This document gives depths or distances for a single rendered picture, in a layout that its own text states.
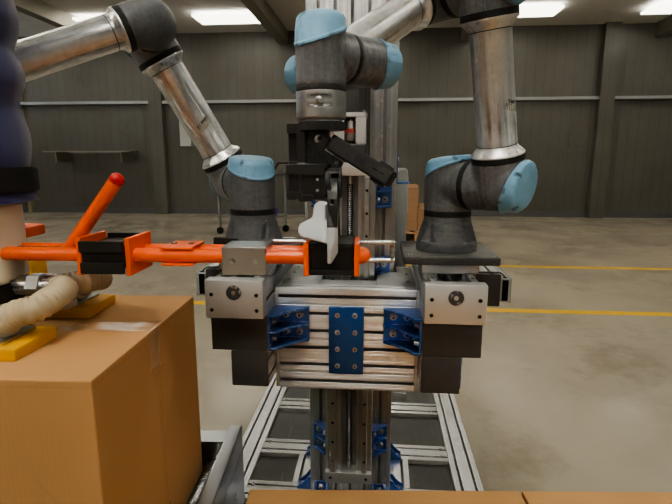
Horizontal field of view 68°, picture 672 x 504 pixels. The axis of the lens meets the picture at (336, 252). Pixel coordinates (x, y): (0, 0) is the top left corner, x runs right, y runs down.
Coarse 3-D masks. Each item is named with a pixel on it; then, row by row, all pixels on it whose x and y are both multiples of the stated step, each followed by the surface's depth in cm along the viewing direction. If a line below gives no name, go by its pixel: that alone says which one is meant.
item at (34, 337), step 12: (12, 336) 72; (24, 336) 73; (36, 336) 73; (48, 336) 76; (0, 348) 69; (12, 348) 69; (24, 348) 70; (36, 348) 73; (0, 360) 69; (12, 360) 68
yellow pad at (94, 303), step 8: (88, 296) 93; (96, 296) 94; (104, 296) 95; (112, 296) 95; (80, 304) 89; (88, 304) 89; (96, 304) 90; (104, 304) 92; (112, 304) 95; (64, 312) 87; (72, 312) 87; (80, 312) 87; (88, 312) 87; (96, 312) 89
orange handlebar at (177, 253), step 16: (32, 224) 106; (0, 256) 78; (16, 256) 78; (32, 256) 78; (48, 256) 77; (64, 256) 77; (144, 256) 77; (160, 256) 77; (176, 256) 76; (192, 256) 76; (208, 256) 76; (272, 256) 76; (288, 256) 76; (368, 256) 77
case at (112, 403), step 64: (64, 320) 86; (128, 320) 86; (192, 320) 101; (0, 384) 63; (64, 384) 63; (128, 384) 73; (192, 384) 101; (0, 448) 65; (64, 448) 64; (128, 448) 73; (192, 448) 102
